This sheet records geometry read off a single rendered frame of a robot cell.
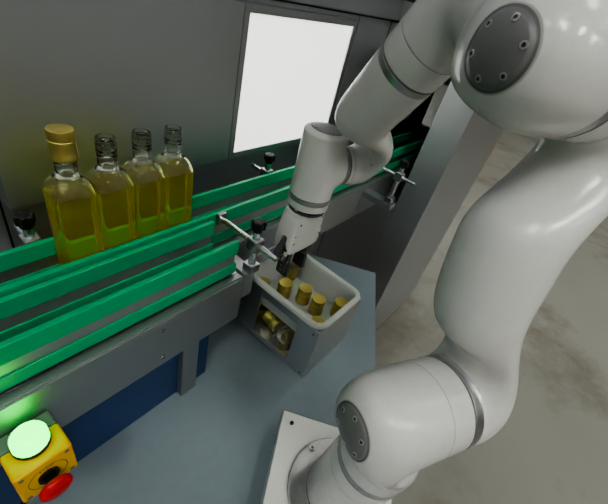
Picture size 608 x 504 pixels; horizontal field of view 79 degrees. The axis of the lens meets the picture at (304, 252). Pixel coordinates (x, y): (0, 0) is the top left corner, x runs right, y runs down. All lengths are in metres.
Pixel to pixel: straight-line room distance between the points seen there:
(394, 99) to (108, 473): 0.81
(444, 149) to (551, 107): 1.09
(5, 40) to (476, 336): 0.69
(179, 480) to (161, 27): 0.83
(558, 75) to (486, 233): 0.14
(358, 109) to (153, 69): 0.40
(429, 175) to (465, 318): 1.05
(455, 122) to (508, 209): 1.00
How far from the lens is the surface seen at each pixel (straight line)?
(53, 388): 0.66
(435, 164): 1.41
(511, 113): 0.31
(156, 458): 0.89
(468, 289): 0.39
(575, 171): 0.41
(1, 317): 0.66
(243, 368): 0.99
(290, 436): 0.85
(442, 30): 0.46
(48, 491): 0.66
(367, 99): 0.54
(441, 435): 0.48
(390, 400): 0.44
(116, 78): 0.76
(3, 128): 0.73
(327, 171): 0.68
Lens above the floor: 1.57
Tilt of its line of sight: 36 degrees down
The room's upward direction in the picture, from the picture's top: 16 degrees clockwise
